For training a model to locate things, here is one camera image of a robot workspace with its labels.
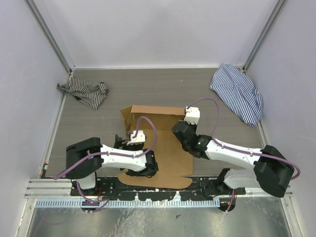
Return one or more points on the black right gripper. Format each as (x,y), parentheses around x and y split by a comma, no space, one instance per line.
(194,126)

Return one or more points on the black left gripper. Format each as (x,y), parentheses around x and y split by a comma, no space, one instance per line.
(121,142)

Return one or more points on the brown cardboard box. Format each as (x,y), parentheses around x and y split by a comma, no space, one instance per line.
(174,164)

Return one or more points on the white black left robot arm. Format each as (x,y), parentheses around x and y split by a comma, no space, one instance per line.
(84,158)

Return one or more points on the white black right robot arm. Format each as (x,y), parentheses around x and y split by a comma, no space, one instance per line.
(264,168)

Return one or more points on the black white striped cloth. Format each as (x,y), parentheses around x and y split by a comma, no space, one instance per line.
(89,93)

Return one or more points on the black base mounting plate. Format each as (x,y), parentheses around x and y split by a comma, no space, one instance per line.
(154,196)

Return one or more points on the blue white striped cloth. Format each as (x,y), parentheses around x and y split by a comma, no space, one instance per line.
(238,92)

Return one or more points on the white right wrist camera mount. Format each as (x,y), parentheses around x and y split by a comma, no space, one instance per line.
(192,115)

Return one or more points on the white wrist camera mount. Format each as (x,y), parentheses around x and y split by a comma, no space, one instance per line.
(136,138)
(192,115)

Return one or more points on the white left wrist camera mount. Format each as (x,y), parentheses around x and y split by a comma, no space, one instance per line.
(136,138)

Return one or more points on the white slotted cable duct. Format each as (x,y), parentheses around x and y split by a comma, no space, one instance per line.
(80,202)

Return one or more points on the aluminium rail beam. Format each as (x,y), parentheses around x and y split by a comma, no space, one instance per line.
(65,188)

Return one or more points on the left aluminium corner post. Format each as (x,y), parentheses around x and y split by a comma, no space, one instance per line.
(48,34)

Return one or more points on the aluminium corner post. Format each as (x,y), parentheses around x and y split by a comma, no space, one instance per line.
(276,11)
(48,34)

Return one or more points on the right aluminium corner post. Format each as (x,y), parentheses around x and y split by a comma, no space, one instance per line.
(276,11)

